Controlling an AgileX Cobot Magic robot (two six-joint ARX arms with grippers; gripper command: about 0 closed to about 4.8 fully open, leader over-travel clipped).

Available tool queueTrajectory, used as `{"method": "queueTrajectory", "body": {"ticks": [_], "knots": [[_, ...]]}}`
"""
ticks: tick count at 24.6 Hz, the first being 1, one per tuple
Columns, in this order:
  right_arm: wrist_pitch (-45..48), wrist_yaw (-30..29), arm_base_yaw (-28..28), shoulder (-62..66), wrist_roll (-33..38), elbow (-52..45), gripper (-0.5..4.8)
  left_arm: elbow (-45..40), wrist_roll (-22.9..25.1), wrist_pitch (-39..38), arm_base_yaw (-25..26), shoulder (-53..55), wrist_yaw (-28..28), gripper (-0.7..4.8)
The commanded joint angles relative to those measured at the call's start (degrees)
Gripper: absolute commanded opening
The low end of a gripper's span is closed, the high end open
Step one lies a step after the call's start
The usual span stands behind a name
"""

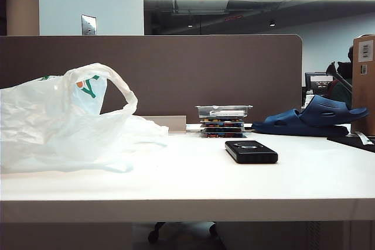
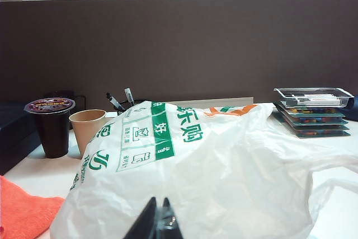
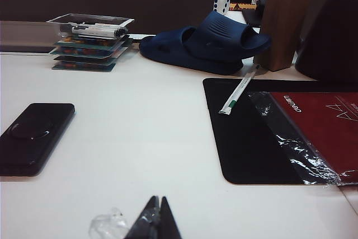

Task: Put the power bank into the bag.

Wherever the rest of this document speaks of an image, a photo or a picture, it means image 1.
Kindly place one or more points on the black power bank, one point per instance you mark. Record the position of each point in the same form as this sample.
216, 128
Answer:
252, 154

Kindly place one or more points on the white translucent plastic shopping bag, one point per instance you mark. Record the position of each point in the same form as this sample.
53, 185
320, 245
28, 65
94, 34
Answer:
44, 121

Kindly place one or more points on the white flat packet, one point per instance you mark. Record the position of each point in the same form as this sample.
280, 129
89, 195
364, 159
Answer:
193, 128

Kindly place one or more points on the beige low block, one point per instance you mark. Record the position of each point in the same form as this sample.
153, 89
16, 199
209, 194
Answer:
173, 123

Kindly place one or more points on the colourful printed flat box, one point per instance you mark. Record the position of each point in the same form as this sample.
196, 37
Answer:
222, 130
222, 125
222, 120
222, 135

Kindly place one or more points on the brown desk divider panel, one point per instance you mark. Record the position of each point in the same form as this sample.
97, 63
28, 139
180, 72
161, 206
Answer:
190, 71

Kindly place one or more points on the dark blue rubber slipper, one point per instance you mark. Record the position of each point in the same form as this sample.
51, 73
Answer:
322, 106
278, 124

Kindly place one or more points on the black desk monitor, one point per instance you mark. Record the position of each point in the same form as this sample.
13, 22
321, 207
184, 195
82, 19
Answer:
317, 83

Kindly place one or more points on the grey metal bar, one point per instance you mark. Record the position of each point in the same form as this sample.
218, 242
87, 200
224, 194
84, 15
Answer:
337, 75

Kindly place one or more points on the person in green top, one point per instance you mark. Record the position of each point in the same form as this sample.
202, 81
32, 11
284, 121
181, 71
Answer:
341, 95

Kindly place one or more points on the black desk mat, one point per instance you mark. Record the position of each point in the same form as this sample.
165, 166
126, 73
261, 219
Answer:
351, 142

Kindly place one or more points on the brown cardboard box with labels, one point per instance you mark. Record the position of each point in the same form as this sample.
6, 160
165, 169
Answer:
363, 95

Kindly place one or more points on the white wrapped strip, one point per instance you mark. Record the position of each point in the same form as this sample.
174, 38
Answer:
364, 138

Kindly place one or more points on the metal wall switch plate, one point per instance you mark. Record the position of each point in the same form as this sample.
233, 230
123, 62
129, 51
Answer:
88, 24

